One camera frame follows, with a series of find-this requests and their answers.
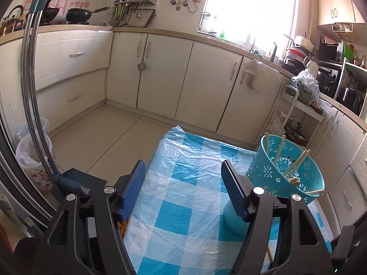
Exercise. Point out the metal kettle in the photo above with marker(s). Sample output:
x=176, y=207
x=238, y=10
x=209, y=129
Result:
x=11, y=23

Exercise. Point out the wall utensil rack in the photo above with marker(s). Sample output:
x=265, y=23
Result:
x=129, y=4

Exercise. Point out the bundle of bamboo chopsticks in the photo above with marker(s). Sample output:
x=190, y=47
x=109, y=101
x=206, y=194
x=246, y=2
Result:
x=301, y=159

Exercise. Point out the black frying pan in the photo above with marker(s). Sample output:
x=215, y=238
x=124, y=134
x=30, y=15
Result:
x=77, y=15

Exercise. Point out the plastic bag of greens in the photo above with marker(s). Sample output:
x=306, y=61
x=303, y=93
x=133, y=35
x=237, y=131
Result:
x=308, y=87

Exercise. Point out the teal perforated plastic basket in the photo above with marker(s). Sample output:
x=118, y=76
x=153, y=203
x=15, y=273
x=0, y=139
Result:
x=263, y=172

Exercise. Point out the black microwave oven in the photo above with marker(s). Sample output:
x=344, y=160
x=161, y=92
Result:
x=329, y=52

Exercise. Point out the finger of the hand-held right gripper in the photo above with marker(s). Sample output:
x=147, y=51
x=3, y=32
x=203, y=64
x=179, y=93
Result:
x=347, y=240

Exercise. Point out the hanging metal tray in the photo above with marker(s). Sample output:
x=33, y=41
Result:
x=146, y=17

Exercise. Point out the black toaster oven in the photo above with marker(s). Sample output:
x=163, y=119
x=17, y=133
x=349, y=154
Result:
x=328, y=80

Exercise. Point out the cream cabinet drawer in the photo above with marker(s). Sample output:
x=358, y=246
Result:
x=71, y=63
x=71, y=106

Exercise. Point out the white trolley rack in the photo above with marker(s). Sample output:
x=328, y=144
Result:
x=312, y=111

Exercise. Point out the black wok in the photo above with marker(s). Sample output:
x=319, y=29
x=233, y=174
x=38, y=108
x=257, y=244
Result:
x=50, y=13

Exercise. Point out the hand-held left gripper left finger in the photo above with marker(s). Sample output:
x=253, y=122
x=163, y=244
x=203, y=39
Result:
x=133, y=189

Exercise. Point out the stack of dishes and pans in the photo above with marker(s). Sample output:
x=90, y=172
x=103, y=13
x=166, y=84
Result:
x=295, y=54

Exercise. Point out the bag lined trash bin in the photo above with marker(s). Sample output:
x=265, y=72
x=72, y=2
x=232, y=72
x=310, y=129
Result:
x=31, y=160

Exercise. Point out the blue white checked tablecloth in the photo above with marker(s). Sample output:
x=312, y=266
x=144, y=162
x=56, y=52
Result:
x=177, y=206

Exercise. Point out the tall steel pot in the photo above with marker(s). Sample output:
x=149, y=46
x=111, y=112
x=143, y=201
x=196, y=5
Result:
x=351, y=97

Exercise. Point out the steel pot with lid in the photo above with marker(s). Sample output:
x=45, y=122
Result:
x=298, y=137

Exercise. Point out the green bottle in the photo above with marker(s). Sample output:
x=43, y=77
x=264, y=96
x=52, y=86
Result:
x=222, y=34

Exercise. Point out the white hanging door holder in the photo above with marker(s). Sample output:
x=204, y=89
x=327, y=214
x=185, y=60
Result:
x=258, y=86

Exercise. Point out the beige kitchen countertop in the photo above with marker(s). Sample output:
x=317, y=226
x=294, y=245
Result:
x=160, y=31

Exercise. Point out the white plastic bag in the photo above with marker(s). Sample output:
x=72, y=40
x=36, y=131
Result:
x=276, y=123

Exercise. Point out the orange printed cloth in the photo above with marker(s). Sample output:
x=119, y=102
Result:
x=124, y=227

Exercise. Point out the row of cream cabinet doors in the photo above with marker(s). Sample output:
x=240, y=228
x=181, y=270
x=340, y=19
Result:
x=166, y=77

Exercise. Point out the single bamboo chopstick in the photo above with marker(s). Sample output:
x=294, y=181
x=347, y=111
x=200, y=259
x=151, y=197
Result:
x=269, y=255

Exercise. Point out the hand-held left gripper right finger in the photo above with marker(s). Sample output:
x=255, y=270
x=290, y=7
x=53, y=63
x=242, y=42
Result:
x=232, y=189

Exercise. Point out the kitchen window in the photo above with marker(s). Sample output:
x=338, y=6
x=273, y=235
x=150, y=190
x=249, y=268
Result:
x=252, y=5

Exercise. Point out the cream wall cabinet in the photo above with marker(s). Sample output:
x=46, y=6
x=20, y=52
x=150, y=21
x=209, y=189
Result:
x=338, y=4

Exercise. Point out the white pitcher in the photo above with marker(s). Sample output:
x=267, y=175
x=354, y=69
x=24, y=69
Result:
x=312, y=68

